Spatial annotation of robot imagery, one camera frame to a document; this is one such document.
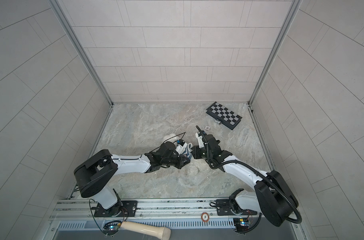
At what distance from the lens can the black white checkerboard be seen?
1.04m

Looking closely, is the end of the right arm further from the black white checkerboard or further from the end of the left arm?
the black white checkerboard

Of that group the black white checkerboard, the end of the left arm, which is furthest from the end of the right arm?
the black white checkerboard
